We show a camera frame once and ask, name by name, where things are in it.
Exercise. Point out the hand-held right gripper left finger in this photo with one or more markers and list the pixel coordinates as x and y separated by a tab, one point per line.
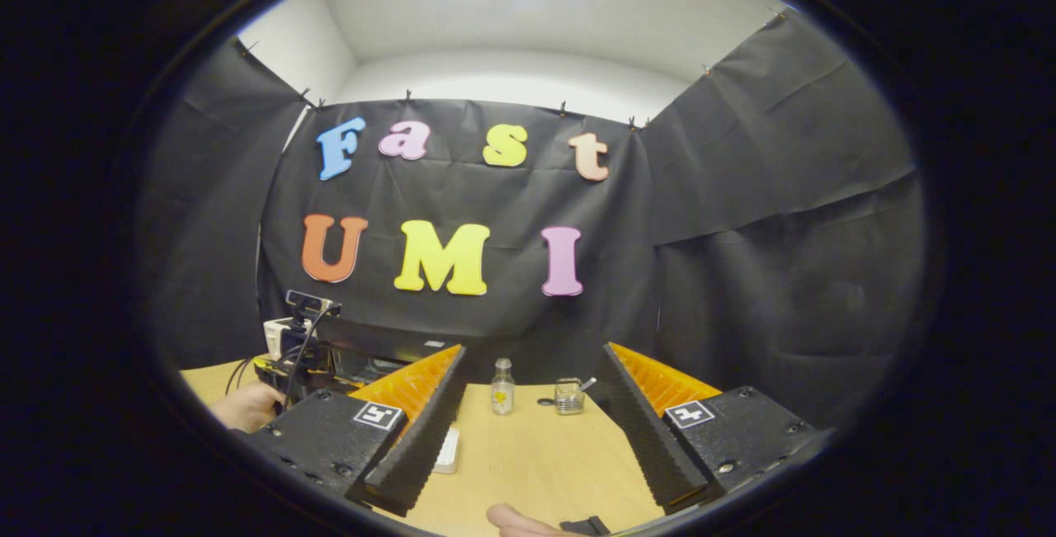
425	438

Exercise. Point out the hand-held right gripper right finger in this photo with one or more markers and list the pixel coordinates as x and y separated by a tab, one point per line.
643	438

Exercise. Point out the black electric oven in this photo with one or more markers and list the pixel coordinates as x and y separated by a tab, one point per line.
388	339

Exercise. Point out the white ribbed plate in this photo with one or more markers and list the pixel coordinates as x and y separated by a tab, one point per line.
448	450

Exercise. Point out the white toaster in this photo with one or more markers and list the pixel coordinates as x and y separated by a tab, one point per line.
274	335

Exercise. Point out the small spoon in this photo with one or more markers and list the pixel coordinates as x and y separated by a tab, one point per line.
588	384

